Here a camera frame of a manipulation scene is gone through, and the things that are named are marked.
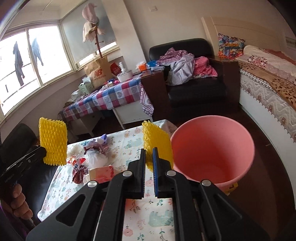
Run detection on red patterned tissue box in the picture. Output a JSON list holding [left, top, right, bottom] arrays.
[[89, 165, 114, 183]]

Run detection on yellow foam net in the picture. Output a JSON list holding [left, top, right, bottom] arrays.
[[39, 117, 68, 166], [142, 121, 174, 171]]

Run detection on snack wrapper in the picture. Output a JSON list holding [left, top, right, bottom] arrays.
[[72, 157, 88, 184]]

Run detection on purple face mask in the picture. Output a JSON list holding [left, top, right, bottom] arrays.
[[97, 134, 107, 145]]

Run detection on pink plastic trash bucket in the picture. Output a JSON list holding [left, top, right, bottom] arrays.
[[171, 115, 255, 192]]

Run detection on person's left hand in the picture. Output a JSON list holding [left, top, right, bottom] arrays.
[[10, 184, 33, 220]]

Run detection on floral bear tablecloth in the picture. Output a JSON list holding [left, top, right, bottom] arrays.
[[37, 126, 175, 240]]

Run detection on black chair at left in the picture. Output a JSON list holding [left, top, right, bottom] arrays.
[[1, 123, 57, 225]]

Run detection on white table under plaid cloth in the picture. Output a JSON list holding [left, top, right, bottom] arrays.
[[68, 101, 153, 137]]

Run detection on plaid checkered tablecloth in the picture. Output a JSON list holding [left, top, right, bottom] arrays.
[[58, 74, 154, 123]]

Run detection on dark wooden side cabinet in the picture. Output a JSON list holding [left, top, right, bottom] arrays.
[[141, 70, 171, 121]]

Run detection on white round bowl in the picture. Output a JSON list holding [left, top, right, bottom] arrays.
[[117, 70, 133, 82]]

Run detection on green house-shaped box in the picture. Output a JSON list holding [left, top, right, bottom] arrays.
[[78, 77, 94, 95]]

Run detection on black leather armchair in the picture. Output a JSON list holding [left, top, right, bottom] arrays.
[[149, 38, 240, 121]]

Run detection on brown New Balance paper bag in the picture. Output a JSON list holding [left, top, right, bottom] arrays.
[[84, 57, 113, 89]]

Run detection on orange tissue box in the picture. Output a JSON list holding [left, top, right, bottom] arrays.
[[138, 63, 147, 72]]

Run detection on pile of clothes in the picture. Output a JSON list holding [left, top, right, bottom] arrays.
[[157, 48, 218, 86]]

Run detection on coat rack with hats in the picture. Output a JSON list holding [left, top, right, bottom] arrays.
[[82, 3, 104, 58]]

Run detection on colourful comic pillow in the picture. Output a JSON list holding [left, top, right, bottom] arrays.
[[218, 33, 245, 59]]

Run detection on bed with patterned quilts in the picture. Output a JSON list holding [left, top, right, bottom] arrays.
[[201, 16, 295, 188]]

